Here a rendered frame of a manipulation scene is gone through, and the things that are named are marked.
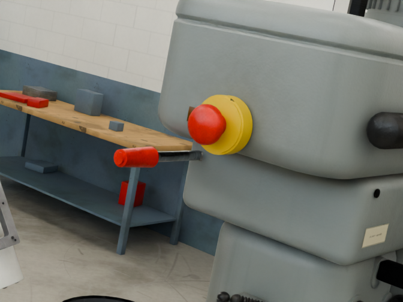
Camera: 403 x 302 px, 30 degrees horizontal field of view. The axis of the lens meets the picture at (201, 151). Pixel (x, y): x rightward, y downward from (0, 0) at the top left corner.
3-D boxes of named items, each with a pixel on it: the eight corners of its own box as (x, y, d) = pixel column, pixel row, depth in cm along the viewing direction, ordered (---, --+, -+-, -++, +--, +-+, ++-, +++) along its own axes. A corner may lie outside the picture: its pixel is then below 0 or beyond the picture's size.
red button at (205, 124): (211, 149, 72) (219, 108, 71) (179, 139, 74) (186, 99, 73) (231, 148, 74) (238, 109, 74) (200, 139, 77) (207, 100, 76)
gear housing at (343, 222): (349, 272, 79) (371, 181, 77) (174, 205, 93) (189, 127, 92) (456, 237, 106) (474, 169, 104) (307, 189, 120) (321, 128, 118)
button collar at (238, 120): (235, 161, 74) (247, 101, 73) (188, 146, 77) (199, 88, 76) (246, 160, 75) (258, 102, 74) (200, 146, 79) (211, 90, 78)
